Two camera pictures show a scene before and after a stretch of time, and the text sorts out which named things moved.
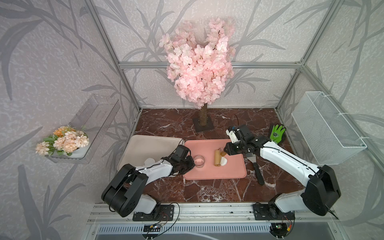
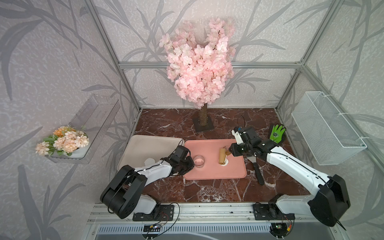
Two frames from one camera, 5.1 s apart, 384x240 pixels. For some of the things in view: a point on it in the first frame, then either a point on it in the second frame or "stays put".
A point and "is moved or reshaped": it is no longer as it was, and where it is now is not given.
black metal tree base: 198,127 stays put
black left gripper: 191,164 stays put
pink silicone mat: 211,162 stays put
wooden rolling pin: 217,156 is moved or reshaped
